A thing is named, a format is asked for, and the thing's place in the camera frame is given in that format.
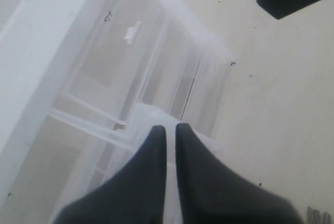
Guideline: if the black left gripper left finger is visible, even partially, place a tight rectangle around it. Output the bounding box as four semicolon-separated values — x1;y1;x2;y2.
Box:
54;125;167;223

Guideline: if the key bunch with blue fob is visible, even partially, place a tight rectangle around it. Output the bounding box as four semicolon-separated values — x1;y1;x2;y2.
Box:
306;207;333;224

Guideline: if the white translucent drawer cabinet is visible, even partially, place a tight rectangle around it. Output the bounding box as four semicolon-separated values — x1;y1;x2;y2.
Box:
1;0;232;210

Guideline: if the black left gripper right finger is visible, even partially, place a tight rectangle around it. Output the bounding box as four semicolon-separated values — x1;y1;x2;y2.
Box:
175;123;303;223

